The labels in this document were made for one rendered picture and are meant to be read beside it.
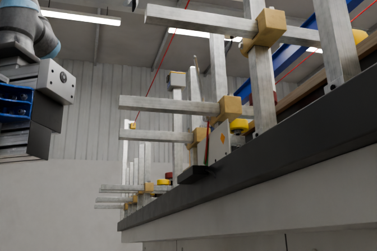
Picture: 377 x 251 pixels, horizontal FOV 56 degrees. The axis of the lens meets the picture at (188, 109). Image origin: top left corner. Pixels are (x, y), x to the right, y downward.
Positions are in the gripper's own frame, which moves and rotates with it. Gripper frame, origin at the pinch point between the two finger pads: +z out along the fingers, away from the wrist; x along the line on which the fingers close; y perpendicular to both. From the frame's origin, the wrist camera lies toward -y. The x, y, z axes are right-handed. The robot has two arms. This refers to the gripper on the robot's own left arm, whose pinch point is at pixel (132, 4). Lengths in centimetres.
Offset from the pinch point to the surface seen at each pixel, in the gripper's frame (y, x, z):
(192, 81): -17.6, -16.5, 25.8
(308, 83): -55, 8, 43
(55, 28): 392, -476, -368
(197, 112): -25, 12, 49
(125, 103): -9, 22, 48
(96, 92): 378, -645, -282
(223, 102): -32, 12, 47
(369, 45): -66, 27, 44
